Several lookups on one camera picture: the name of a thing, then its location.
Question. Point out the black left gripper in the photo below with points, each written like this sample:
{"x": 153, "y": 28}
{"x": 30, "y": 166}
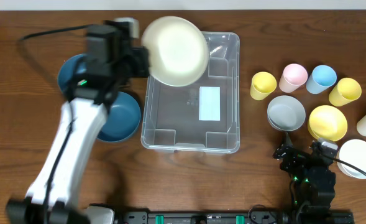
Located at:
{"x": 140, "y": 61}

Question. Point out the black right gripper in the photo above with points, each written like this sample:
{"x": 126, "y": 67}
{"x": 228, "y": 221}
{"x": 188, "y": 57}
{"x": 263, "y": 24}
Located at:
{"x": 292, "y": 155}

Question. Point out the dark blue bowl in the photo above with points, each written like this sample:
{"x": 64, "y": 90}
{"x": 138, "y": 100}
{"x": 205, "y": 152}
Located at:
{"x": 74, "y": 64}
{"x": 123, "y": 120}

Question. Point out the beige plastic bowl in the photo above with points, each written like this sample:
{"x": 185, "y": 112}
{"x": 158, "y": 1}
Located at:
{"x": 178, "y": 51}

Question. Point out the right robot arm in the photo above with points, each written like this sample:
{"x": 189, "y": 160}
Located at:
{"x": 312, "y": 183}

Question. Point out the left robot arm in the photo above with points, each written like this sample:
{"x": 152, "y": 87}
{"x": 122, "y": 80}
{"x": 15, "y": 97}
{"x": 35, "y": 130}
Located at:
{"x": 53, "y": 196}

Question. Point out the clear plastic storage container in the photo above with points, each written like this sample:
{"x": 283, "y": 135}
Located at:
{"x": 171, "y": 114}

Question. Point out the grey plastic bowl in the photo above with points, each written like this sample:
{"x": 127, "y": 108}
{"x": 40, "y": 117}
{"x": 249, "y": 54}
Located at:
{"x": 286, "y": 113}

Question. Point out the yellow plastic bowl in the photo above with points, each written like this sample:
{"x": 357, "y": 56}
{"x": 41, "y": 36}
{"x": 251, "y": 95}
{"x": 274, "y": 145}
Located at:
{"x": 327, "y": 122}

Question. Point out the yellow plastic cup left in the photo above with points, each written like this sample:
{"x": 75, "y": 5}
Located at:
{"x": 263, "y": 83}

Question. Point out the yellow plastic cup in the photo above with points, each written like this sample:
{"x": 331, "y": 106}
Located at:
{"x": 263, "y": 83}
{"x": 347, "y": 90}

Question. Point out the pink plastic cup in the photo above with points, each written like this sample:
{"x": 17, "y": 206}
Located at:
{"x": 294, "y": 75}

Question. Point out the light blue plastic cup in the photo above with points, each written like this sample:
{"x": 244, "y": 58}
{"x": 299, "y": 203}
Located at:
{"x": 321, "y": 78}

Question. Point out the white plastic bowl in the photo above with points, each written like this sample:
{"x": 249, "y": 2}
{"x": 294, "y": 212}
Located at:
{"x": 354, "y": 152}

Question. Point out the yellow plastic cup right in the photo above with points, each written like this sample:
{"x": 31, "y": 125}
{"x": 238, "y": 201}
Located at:
{"x": 347, "y": 90}

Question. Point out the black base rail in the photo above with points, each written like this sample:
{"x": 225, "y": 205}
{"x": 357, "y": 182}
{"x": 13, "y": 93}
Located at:
{"x": 266, "y": 216}

